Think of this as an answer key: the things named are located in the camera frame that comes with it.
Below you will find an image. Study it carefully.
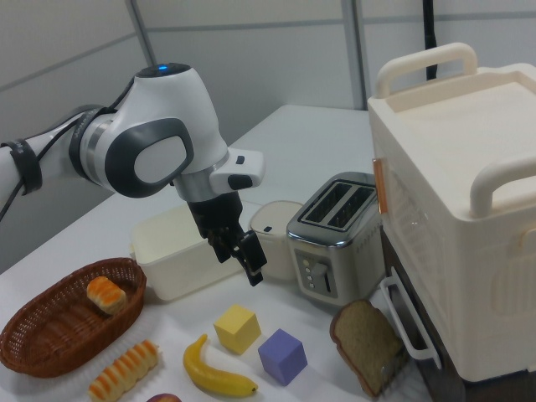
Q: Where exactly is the orange striped bread loaf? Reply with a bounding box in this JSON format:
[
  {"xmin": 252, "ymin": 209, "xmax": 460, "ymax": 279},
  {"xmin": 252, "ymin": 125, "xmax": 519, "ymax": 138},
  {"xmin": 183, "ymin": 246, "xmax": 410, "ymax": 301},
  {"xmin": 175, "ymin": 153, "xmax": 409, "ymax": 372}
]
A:
[{"xmin": 87, "ymin": 339, "xmax": 162, "ymax": 402}]

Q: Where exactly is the cream plastic cabinet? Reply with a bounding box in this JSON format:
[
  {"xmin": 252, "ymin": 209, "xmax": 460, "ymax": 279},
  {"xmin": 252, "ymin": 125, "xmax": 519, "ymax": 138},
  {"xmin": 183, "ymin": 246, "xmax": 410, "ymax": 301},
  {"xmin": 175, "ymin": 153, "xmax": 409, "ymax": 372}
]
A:
[{"xmin": 367, "ymin": 41, "xmax": 536, "ymax": 384}]

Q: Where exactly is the white square plastic container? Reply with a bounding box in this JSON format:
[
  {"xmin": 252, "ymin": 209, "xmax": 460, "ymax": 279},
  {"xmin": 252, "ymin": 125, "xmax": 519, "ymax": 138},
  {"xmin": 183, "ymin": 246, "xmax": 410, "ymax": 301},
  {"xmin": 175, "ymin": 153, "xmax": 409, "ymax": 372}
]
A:
[{"xmin": 130, "ymin": 204, "xmax": 253, "ymax": 303}]

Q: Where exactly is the dark brown drawer base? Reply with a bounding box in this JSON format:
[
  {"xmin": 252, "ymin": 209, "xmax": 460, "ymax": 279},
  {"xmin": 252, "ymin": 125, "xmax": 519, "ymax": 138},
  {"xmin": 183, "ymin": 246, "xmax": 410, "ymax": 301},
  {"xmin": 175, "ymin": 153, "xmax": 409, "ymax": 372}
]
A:
[{"xmin": 379, "ymin": 225, "xmax": 536, "ymax": 402}]

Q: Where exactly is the yellow banana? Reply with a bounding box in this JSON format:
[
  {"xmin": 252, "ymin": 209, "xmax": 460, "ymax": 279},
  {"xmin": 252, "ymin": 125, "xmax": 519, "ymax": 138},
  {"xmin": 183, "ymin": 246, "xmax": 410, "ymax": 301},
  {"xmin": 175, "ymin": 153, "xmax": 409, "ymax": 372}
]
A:
[{"xmin": 182, "ymin": 332, "xmax": 260, "ymax": 395}]

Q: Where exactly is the white drawer handle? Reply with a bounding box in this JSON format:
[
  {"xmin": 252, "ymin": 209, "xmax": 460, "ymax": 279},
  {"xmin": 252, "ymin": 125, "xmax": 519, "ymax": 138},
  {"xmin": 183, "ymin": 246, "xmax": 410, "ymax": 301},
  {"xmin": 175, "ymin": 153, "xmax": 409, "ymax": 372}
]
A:
[{"xmin": 378, "ymin": 276, "xmax": 443, "ymax": 370}]

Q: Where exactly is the cream silver toaster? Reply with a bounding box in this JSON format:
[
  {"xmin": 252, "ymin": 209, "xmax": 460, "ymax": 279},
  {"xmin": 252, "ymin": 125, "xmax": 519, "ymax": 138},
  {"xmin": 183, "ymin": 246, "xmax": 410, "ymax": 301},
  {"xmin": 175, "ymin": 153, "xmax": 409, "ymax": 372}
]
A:
[{"xmin": 285, "ymin": 171, "xmax": 387, "ymax": 309}]

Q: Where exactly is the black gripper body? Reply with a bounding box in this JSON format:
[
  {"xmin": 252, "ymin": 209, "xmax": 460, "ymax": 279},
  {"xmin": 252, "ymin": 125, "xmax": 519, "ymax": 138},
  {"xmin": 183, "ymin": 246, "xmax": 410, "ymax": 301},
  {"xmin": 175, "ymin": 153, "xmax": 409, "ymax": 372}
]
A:
[{"xmin": 186, "ymin": 191, "xmax": 247, "ymax": 253}]

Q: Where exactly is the brown bread slice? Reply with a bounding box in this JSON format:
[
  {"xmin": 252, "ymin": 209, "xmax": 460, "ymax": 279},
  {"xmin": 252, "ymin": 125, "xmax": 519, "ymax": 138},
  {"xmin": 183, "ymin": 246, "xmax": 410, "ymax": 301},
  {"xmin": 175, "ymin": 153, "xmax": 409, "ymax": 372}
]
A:
[{"xmin": 330, "ymin": 298, "xmax": 405, "ymax": 399}]

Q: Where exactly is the orange cabinet door handle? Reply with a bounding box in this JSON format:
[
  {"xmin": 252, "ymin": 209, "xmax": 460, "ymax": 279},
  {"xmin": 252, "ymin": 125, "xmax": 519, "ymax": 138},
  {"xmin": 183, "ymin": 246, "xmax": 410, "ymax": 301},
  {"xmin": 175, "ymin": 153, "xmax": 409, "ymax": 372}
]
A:
[{"xmin": 372, "ymin": 157, "xmax": 389, "ymax": 215}]

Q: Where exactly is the small orange bread roll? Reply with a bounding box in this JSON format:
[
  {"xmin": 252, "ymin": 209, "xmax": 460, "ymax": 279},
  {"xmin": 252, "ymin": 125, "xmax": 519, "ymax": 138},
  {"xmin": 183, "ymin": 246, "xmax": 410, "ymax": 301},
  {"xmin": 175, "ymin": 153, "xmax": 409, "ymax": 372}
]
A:
[{"xmin": 85, "ymin": 276, "xmax": 128, "ymax": 316}]

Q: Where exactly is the purple cube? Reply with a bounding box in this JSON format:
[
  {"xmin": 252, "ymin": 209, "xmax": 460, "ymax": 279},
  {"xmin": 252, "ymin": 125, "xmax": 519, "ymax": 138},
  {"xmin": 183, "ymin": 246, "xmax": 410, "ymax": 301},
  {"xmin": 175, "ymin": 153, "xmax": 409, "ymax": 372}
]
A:
[{"xmin": 256, "ymin": 327, "xmax": 309, "ymax": 388}]

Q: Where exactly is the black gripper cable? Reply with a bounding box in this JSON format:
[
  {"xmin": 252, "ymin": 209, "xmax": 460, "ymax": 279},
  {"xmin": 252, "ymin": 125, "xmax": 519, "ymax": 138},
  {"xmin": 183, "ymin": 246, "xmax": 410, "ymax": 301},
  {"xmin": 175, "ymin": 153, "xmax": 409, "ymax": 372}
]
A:
[{"xmin": 0, "ymin": 81, "xmax": 134, "ymax": 224}]

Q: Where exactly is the yellow cube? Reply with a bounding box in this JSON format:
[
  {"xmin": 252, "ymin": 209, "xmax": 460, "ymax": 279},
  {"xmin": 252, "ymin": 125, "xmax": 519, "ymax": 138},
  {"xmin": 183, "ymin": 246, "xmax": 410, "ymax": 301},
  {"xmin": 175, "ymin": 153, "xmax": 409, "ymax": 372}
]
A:
[{"xmin": 213, "ymin": 303, "xmax": 263, "ymax": 356}]

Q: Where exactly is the black vertical pole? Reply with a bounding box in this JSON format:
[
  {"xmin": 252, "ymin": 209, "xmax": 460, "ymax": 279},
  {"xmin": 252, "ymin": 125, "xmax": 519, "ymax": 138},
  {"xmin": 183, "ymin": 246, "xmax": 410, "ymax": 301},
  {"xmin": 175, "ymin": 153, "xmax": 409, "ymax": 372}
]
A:
[{"xmin": 420, "ymin": 0, "xmax": 441, "ymax": 81}]

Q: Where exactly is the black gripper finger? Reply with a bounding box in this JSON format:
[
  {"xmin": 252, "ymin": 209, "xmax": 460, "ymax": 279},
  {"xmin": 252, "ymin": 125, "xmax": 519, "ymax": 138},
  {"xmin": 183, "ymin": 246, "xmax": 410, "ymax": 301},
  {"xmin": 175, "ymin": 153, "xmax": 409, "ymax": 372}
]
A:
[
  {"xmin": 209, "ymin": 233, "xmax": 233, "ymax": 265},
  {"xmin": 233, "ymin": 230, "xmax": 270, "ymax": 287}
]

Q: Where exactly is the brown wicker basket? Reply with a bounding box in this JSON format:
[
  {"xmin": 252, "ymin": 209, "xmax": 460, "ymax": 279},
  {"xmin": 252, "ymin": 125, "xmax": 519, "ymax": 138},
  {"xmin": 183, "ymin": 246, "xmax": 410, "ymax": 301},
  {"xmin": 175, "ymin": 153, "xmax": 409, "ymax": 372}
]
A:
[{"xmin": 0, "ymin": 256, "xmax": 148, "ymax": 379}]

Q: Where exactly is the small cream trash can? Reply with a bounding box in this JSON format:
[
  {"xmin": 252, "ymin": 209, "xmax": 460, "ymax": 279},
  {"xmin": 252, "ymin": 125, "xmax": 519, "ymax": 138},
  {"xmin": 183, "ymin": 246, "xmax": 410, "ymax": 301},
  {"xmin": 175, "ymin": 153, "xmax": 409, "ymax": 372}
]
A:
[{"xmin": 248, "ymin": 199, "xmax": 306, "ymax": 281}]

